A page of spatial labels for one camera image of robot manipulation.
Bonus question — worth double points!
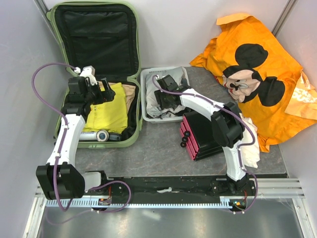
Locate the white perforated plastic basket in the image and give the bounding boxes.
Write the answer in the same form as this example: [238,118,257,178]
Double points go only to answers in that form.
[140,66,189,123]

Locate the grey white garment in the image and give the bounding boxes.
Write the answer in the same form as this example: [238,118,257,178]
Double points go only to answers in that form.
[145,66,189,119]

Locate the yellow shorts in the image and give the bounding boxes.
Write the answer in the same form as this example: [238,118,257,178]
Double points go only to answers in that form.
[83,83,128,134]

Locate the green hard-shell suitcase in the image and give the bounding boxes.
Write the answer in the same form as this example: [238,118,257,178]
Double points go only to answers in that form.
[46,0,143,149]

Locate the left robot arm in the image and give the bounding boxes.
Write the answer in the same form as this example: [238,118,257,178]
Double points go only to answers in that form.
[36,76,115,200]

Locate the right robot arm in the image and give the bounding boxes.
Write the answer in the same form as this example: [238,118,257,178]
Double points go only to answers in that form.
[152,75,255,195]

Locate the beige pink folded garment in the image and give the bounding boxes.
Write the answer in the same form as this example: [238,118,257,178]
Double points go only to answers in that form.
[96,82,136,115]

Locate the white tube with round cap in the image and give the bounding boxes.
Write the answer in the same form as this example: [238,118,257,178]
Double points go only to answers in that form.
[79,130,109,142]

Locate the black box with pink ends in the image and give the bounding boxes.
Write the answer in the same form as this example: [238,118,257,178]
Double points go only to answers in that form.
[180,111,223,161]

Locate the white crumpled cloth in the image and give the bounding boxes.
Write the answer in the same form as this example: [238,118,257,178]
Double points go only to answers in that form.
[240,113,260,168]

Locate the orange cartoon mouse cloth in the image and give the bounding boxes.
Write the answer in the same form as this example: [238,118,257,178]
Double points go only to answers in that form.
[190,13,317,152]

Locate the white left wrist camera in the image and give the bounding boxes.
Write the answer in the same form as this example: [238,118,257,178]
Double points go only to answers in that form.
[74,65,97,86]

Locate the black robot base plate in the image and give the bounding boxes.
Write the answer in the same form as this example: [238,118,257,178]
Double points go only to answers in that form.
[116,176,256,203]

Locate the slotted cable duct rail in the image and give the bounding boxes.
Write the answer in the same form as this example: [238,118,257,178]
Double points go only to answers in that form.
[46,197,249,209]

